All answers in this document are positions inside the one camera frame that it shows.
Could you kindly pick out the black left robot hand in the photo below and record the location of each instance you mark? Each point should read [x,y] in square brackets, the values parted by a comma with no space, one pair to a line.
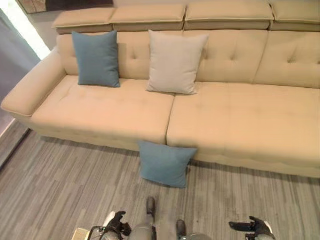
[116,221]

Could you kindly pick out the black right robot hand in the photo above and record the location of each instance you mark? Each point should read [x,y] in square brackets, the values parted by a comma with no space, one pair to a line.
[247,226]

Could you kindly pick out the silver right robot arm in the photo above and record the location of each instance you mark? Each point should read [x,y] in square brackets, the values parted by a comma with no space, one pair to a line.
[265,235]

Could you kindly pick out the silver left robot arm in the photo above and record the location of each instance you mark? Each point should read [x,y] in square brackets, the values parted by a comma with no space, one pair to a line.
[106,235]

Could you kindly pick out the beige leather sofa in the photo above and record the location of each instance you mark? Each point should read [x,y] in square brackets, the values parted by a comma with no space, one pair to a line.
[225,120]

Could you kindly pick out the light blue cushion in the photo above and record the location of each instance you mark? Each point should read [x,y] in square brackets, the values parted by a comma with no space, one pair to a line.
[162,163]

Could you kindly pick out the dark blue cushion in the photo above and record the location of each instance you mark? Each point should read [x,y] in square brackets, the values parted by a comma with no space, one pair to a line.
[97,60]

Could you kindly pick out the light grey cushion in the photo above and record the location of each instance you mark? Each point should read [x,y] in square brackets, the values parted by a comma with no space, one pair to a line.
[173,62]

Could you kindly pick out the grey curtain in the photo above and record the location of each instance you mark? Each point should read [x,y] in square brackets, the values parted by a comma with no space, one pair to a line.
[15,37]

